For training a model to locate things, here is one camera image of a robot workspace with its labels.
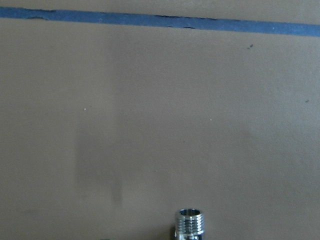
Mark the chrome threaded PPR valve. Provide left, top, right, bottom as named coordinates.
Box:
left=173, top=208, right=205, bottom=240

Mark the brown paper table mat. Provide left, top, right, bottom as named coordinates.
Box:
left=0, top=0, right=320, bottom=240

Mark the blue tape strip crosswise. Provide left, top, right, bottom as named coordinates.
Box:
left=0, top=6, right=320, bottom=37

